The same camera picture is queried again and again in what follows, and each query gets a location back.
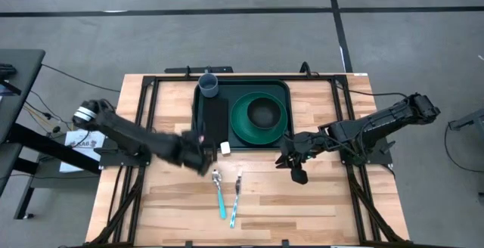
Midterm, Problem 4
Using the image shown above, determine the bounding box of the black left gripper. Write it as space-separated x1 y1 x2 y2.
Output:
177 129 219 166

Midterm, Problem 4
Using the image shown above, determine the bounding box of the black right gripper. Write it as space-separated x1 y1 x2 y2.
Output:
275 129 330 170

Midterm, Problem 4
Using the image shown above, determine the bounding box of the teal handled metal spoon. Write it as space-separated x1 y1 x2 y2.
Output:
211 169 228 221

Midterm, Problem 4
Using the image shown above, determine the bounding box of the black napkin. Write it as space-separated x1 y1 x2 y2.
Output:
203 97 230 147

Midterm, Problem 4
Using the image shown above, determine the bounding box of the green plate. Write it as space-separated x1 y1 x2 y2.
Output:
230 91 290 146

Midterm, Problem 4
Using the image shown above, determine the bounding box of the dark bowl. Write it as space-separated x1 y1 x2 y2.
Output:
247 97 283 131

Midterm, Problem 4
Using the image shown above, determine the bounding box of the grey mug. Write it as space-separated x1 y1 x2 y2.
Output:
197 73 220 98

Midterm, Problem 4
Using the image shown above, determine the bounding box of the dark green serving tray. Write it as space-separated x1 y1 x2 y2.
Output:
191 79 294 150

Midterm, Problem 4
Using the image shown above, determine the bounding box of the black power strip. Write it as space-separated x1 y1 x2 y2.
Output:
164 65 234 75

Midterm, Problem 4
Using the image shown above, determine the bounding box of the white printed paper sheet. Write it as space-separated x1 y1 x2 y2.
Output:
59 129 107 174

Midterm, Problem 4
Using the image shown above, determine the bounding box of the grey desk with black legs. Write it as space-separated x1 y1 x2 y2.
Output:
0 48 103 221

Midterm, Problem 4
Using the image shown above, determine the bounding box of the black aluminium table frame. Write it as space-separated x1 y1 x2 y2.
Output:
85 72 413 248

